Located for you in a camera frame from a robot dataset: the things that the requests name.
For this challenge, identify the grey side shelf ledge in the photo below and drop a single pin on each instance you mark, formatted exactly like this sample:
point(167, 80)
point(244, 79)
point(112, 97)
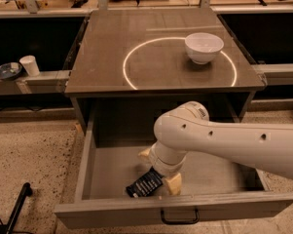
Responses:
point(47, 82)

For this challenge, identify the white ceramic bowl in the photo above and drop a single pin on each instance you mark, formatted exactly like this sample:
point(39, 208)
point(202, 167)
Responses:
point(203, 47)

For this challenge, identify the black drawer handle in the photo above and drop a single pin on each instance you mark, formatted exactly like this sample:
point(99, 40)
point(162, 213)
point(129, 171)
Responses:
point(180, 216)

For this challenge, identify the dark blue plate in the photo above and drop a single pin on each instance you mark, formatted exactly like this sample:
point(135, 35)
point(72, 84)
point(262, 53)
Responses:
point(10, 71)

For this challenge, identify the grey top drawer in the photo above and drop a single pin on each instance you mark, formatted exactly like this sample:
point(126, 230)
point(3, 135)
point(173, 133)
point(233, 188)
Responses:
point(117, 130)

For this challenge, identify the dark blue rxbar wrapper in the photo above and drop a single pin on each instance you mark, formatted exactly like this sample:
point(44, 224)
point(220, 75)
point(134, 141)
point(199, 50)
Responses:
point(145, 185)

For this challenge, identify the white paper cup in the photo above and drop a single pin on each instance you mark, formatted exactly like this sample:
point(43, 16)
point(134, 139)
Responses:
point(30, 65)

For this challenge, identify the black pole on floor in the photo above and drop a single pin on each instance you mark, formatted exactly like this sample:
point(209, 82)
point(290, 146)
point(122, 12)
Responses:
point(8, 228)

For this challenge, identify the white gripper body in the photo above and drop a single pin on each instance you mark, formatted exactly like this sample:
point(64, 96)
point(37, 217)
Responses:
point(163, 167)

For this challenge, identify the grey cabinet with counter top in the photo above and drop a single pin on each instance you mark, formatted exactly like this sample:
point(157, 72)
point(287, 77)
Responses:
point(141, 52)

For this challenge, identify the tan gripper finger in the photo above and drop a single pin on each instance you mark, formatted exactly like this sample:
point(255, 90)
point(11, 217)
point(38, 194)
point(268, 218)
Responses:
point(144, 155)
point(173, 184)

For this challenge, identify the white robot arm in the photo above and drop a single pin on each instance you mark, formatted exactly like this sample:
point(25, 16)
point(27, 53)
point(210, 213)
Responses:
point(186, 128)

